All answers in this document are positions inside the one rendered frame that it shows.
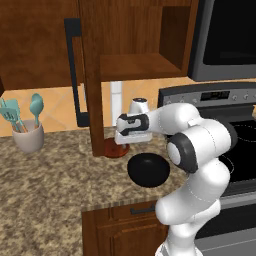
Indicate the teal slotted spatula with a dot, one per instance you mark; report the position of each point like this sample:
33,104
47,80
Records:
9,111

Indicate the grey stove with black hob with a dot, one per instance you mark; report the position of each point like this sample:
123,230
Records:
240,140

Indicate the red-brown bowl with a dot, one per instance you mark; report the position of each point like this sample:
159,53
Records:
115,150

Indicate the grey microwave oven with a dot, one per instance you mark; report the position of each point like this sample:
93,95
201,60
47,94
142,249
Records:
226,36

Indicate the open wooden cabinet door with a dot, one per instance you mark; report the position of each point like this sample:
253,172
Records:
95,100

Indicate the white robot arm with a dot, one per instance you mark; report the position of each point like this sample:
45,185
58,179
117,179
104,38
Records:
200,146

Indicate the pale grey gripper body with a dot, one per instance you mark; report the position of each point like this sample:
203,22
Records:
134,137

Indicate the open wooden wall cabinet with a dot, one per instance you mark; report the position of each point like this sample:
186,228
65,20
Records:
140,50

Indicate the black bowl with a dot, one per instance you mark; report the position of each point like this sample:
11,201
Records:
148,170

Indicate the teal spoon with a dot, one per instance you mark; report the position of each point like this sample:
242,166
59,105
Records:
36,105

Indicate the white cylinder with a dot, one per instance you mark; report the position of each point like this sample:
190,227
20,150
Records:
116,96

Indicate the black oven door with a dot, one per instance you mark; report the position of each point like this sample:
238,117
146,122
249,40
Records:
233,226

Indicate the pale grey utensil pot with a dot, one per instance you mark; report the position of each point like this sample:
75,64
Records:
29,140

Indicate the closed wooden wall cabinet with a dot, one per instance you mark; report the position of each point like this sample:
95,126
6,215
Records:
33,43

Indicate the wooden base cabinet door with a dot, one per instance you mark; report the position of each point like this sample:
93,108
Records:
133,240

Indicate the wooden drawer front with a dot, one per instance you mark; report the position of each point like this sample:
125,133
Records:
116,213

